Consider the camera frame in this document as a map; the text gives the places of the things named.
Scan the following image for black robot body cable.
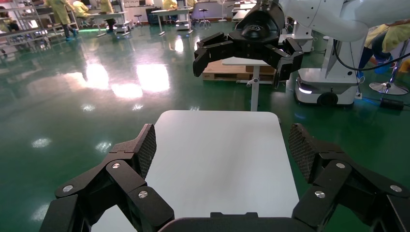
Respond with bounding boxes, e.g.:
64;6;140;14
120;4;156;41
332;38;410;72

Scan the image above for white machine chassis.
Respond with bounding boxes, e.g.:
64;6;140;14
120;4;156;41
278;21;315;54

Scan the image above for wooden pallet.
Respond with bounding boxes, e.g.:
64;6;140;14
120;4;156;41
202;60;276;81

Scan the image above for chrome base stool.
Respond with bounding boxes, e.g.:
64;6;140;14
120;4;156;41
369;38;410;96

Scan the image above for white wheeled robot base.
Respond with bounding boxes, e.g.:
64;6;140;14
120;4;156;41
294;35;367;108

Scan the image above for small white pedestal table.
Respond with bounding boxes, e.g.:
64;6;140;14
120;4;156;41
221;57;279;112

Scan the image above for metal shelf rack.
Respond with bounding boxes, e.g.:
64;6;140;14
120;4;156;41
0;0;52;55

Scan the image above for black power adapter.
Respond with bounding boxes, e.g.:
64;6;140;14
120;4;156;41
380;97;405;111

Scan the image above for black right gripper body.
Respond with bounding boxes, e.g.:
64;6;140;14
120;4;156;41
228;1;286;60

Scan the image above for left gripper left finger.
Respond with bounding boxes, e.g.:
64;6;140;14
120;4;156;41
54;123;176;232

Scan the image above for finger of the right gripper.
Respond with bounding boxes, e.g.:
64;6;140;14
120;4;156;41
264;37;304;89
193;32;238;77

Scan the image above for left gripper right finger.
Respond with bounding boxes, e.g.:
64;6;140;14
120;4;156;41
287;123;410;232

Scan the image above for white standing fan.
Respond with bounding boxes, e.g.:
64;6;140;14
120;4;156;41
217;0;228;22

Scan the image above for person in yellow coat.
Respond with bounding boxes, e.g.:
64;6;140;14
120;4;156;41
97;0;117;33
162;0;178;21
44;0;79;42
73;0;92;26
357;19;410;79

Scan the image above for white work table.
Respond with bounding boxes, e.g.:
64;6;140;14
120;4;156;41
150;7;194;36
88;11;132;37
231;2;257;21

